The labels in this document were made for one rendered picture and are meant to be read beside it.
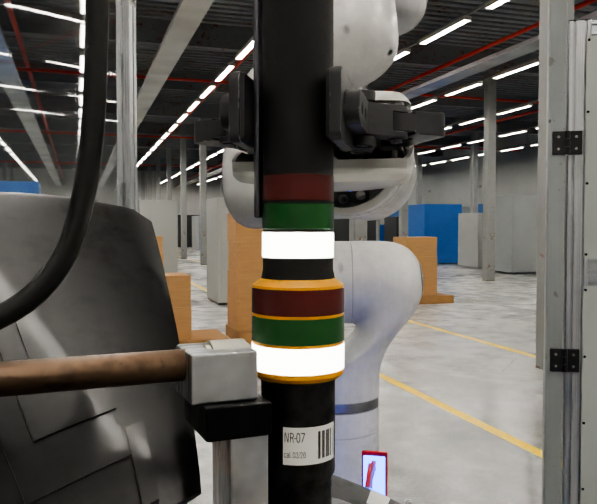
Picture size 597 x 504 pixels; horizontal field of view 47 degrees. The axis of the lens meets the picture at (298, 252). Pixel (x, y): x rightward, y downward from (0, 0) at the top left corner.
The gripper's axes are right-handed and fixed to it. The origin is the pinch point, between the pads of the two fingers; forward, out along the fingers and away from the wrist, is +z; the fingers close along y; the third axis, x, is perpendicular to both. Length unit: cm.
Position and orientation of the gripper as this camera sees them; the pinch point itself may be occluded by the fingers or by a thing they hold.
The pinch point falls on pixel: (293, 111)
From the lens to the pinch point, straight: 32.6
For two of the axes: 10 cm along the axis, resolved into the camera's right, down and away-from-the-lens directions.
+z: -2.1, 0.2, -9.8
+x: 0.0, -10.0, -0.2
